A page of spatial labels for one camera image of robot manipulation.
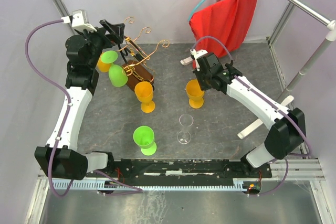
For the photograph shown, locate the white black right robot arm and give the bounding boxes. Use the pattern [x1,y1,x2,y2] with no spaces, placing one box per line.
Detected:
[191,50,306,177]

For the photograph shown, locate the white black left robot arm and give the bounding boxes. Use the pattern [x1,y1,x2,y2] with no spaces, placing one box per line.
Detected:
[34,19,125,180]

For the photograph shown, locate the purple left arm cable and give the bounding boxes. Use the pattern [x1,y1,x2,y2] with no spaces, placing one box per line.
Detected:
[25,18,144,198]

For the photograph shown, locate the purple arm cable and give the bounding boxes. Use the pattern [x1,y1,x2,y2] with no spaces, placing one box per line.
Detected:
[191,36,313,198]
[25,18,144,198]

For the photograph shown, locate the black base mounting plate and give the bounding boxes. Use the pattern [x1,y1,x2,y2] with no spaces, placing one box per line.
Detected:
[102,159,272,186]

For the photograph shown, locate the white cable duct rail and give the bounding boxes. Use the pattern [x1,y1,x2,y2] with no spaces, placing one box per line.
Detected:
[49,178,263,190]

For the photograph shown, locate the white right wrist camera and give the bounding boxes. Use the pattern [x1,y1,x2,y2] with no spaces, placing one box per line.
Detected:
[180,49,208,71]

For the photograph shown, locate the gold wire wine glass rack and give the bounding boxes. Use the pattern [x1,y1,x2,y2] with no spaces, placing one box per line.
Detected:
[117,26,170,86]

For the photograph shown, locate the green plastic goblet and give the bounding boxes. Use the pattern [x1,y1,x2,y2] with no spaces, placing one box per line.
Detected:
[101,50,128,87]
[133,126,157,156]

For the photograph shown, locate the red cloth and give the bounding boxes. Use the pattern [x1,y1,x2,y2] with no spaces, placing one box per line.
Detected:
[189,0,257,58]

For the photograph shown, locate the orange plastic goblet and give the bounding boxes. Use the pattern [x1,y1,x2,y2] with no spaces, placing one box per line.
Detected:
[97,53,112,73]
[185,79,204,109]
[134,81,155,113]

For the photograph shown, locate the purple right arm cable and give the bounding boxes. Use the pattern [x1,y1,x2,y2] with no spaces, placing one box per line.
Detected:
[191,36,313,198]

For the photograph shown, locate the clear wine glass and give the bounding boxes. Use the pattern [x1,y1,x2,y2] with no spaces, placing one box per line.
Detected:
[177,114,194,144]

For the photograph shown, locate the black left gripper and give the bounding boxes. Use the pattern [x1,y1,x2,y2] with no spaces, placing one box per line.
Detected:
[78,19,125,68]

